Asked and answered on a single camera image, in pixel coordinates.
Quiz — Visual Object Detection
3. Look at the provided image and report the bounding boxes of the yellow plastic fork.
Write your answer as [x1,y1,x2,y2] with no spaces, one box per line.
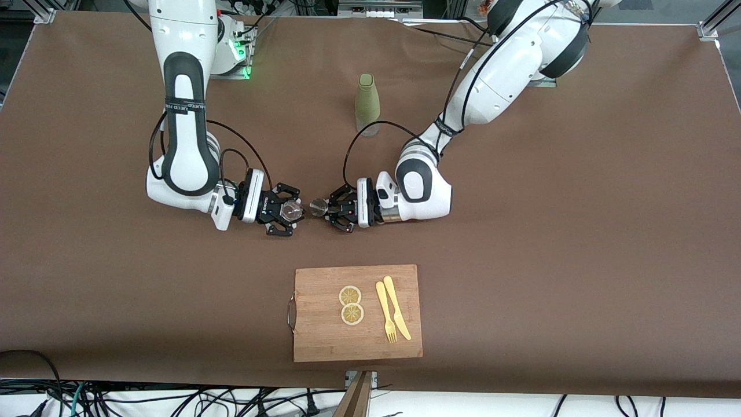
[375,281,398,343]

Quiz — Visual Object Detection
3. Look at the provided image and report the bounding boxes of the teal floor cable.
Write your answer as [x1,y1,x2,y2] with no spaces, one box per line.
[68,382,87,417]

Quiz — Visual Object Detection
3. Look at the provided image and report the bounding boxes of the green sleeved glass bottle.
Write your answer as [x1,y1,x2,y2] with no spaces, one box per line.
[355,73,381,137]

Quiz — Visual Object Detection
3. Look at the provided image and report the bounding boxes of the aluminium frame profile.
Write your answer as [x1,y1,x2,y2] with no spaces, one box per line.
[698,0,741,42]
[32,0,82,24]

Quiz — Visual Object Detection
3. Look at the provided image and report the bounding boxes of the black base power cable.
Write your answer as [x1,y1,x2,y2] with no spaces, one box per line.
[399,16,493,47]

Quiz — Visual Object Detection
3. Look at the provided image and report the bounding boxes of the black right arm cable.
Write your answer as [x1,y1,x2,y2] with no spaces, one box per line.
[149,113,273,192]

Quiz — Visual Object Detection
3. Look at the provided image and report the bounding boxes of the thick black floor cable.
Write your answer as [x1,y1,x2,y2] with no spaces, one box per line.
[0,349,64,417]

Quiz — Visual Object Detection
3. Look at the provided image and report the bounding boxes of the wooden beam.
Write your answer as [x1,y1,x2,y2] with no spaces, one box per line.
[333,371,374,417]

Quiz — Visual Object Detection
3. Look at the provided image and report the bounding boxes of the grey metal rack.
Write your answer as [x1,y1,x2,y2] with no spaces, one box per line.
[339,0,423,19]

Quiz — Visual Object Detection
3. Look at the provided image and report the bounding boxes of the yellow plastic knife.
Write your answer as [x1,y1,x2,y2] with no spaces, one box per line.
[383,276,412,341]

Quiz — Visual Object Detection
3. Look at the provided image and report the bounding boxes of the wooden cutting board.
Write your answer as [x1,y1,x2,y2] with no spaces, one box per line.
[287,264,423,363]

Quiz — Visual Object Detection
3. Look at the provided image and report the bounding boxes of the brown table cover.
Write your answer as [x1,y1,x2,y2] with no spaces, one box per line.
[0,10,741,400]

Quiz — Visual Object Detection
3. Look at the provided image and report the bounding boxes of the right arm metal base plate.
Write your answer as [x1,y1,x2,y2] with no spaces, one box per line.
[211,20,255,80]

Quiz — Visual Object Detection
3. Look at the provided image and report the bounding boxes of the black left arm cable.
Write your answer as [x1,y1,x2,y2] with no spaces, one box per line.
[343,0,591,186]

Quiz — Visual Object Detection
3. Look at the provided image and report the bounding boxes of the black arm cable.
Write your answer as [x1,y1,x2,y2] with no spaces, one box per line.
[149,113,273,192]
[343,0,591,186]

